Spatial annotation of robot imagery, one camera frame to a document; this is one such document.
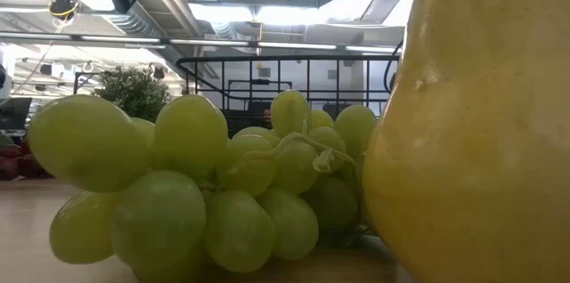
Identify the dark laptop screen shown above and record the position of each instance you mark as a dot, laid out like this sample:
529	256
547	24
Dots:
13	114

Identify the green grape bunch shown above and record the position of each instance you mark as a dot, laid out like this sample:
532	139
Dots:
187	136

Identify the long ceiling light rail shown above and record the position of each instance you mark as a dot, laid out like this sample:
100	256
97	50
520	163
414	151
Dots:
209	42

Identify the small green potted plant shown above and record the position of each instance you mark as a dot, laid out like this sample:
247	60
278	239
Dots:
133	91

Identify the small green fruit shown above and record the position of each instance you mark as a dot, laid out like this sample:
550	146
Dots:
4	140

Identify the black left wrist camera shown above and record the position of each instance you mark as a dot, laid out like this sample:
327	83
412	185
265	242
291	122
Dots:
125	0

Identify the dark red grape bunch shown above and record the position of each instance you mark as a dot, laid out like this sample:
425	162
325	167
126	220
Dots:
22	165

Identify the person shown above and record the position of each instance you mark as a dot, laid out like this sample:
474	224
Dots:
266	117

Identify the yellow pear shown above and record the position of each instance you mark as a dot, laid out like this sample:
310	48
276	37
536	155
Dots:
481	149

